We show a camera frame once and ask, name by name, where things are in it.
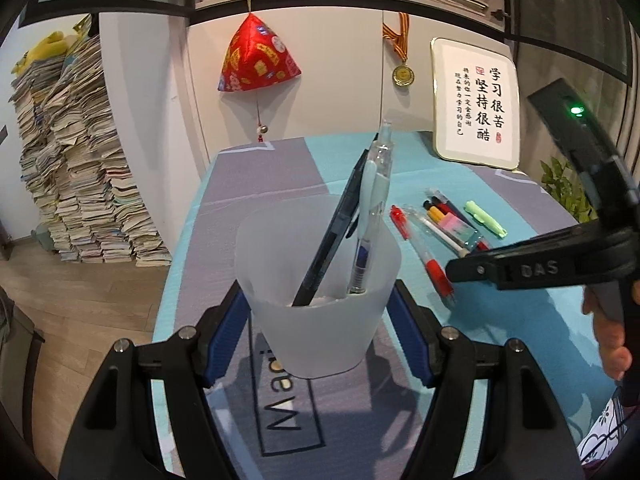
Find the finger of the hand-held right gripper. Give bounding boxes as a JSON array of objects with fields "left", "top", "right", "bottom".
[{"left": 445, "top": 220, "right": 602, "bottom": 292}]

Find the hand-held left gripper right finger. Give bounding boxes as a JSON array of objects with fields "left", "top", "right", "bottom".
[{"left": 387, "top": 280, "right": 586, "bottom": 480}]

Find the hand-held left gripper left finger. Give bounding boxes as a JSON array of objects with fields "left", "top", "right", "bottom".
[{"left": 59, "top": 280, "right": 251, "bottom": 480}]

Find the red and clear pen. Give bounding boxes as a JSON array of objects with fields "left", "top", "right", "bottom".
[{"left": 390, "top": 204, "right": 457, "bottom": 308}]

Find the frosted plastic pen cup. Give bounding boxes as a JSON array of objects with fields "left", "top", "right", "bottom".
[{"left": 234, "top": 194, "right": 402, "bottom": 380}]

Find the navy blue pen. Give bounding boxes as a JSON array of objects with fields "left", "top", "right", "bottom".
[{"left": 445, "top": 200, "right": 476, "bottom": 228}]

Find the white pen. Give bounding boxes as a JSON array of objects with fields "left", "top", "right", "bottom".
[{"left": 407, "top": 210, "right": 471, "bottom": 258}]

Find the person's right hand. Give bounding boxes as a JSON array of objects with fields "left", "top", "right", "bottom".
[{"left": 582, "top": 285, "right": 633, "bottom": 382}]

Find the green potted plant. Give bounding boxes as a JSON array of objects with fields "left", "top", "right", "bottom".
[{"left": 540, "top": 156, "right": 601, "bottom": 223}]

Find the light green highlighter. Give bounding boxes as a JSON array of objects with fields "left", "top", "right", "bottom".
[{"left": 464, "top": 200, "right": 508, "bottom": 239}]

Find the dark red and black pen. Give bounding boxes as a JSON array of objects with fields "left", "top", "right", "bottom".
[{"left": 426, "top": 187, "right": 493, "bottom": 253}]

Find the framed calligraphy picture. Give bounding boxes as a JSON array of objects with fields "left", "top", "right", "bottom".
[{"left": 430, "top": 36, "right": 522, "bottom": 171}]

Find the black retractable pen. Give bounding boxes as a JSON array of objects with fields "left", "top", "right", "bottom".
[{"left": 291, "top": 132, "right": 381, "bottom": 307}]

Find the clear pen light blue clip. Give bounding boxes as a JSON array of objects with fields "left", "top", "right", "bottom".
[{"left": 346, "top": 120, "right": 396, "bottom": 295}]

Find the floral cloth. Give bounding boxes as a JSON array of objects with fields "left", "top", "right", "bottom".
[{"left": 577, "top": 395, "right": 632, "bottom": 472}]

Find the gold medal striped ribbon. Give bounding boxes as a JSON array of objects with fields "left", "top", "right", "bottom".
[{"left": 382, "top": 12, "right": 416, "bottom": 87}]

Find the dark chair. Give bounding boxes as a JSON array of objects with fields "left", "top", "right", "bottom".
[{"left": 0, "top": 285, "right": 46, "bottom": 461}]

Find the tall pile of worn books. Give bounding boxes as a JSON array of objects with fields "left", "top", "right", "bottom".
[{"left": 10, "top": 35, "right": 173, "bottom": 268}]

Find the red pyramid hanging ornament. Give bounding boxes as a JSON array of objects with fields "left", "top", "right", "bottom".
[{"left": 217, "top": 0, "right": 302, "bottom": 143}]

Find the yellow plush toy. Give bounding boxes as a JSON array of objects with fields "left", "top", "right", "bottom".
[{"left": 12, "top": 30, "right": 83, "bottom": 77}]

